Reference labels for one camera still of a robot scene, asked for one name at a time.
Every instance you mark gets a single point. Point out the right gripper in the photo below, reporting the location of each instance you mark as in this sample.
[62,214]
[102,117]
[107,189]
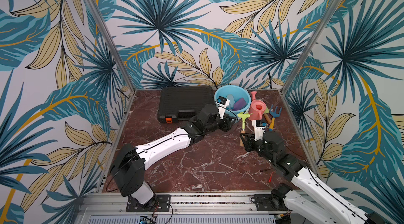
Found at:
[249,142]

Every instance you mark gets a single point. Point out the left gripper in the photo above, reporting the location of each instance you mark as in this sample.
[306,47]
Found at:
[227,124]

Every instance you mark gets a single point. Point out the green toy rake wooden handle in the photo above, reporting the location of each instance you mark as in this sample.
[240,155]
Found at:
[243,116]

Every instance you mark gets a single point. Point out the purple toy shovel pink handle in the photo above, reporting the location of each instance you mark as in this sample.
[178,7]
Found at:
[240,105]

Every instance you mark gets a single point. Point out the light blue plastic bucket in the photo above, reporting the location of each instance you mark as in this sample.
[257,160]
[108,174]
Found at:
[238,93]

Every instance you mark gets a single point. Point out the pink toy watering can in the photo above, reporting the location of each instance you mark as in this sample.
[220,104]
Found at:
[257,107]

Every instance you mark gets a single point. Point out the light blue toy trowel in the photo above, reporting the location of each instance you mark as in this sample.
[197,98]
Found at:
[231,100]

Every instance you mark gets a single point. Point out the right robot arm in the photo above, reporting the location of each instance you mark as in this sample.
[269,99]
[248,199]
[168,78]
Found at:
[326,206]

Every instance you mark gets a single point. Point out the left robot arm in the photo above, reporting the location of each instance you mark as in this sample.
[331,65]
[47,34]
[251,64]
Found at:
[128,168]

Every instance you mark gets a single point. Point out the black plastic tool case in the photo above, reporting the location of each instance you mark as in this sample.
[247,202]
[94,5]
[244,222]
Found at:
[181,103]

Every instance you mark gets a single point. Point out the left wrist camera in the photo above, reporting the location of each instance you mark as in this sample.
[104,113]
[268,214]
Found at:
[222,103]

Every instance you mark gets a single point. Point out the green toy shovel wooden handle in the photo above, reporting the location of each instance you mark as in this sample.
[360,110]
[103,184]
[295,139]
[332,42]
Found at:
[266,116]

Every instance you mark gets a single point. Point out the blue toy fork yellow handle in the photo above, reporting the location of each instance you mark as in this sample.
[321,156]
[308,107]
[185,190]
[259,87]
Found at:
[275,113]

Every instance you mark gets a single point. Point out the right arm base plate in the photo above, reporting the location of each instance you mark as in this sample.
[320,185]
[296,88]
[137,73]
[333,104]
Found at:
[269,202]

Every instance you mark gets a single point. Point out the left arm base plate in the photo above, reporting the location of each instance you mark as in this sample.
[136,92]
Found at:
[158,203]

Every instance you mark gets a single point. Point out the aluminium front rail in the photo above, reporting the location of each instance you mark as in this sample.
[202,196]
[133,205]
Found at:
[231,207]

